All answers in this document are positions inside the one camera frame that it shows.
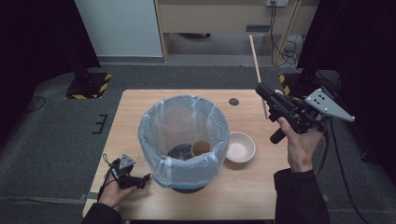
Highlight black curtain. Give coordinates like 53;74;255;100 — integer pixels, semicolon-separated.
0;0;102;147
296;0;396;185

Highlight person's left hand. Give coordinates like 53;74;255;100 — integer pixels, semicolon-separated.
97;174;138;209

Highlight trash bin with plastic liner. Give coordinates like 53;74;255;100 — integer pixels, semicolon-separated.
137;94;231;189

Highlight white wall power outlet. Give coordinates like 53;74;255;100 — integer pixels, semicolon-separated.
265;0;290;8

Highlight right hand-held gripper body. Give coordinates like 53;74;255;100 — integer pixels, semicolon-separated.
266;88;356;145

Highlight white paper bowl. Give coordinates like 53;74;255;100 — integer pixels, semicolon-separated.
225;131;257;164

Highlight hand-held gripper cable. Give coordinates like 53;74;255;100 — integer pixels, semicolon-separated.
314;117;372;224
96;153;117;202

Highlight black floor cable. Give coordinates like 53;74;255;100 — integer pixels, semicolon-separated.
24;95;48;114

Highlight long wooden stick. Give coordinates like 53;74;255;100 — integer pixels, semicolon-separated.
248;35;269;120

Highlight right hand-held gripper cable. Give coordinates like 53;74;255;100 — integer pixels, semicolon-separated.
314;117;372;224

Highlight black mesh trash bin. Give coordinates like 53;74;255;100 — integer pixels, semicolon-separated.
170;184;207;194

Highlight left hand-held gripper cable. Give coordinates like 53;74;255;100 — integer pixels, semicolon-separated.
96;153;117;202

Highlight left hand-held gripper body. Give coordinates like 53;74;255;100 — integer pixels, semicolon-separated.
109;153;139;189

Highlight person's right hand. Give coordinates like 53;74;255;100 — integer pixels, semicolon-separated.
277;116;325;174

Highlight brown paper cup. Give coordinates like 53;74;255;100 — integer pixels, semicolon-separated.
191;140;212;157

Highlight black wall cables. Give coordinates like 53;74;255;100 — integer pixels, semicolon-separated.
268;1;302;68

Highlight striped black stand base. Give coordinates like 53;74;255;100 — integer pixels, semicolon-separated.
64;72;113;101
278;73;302;98

